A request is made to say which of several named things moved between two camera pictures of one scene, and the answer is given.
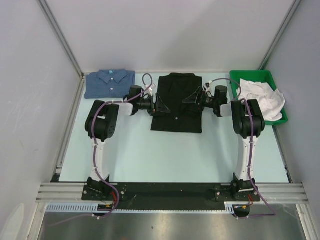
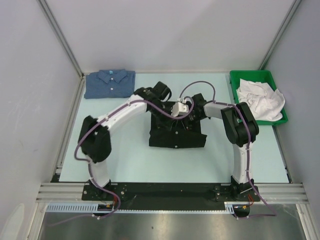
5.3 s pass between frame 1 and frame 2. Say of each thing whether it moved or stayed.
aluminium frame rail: stayed
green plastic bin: stayed
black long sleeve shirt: moved
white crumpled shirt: stayed
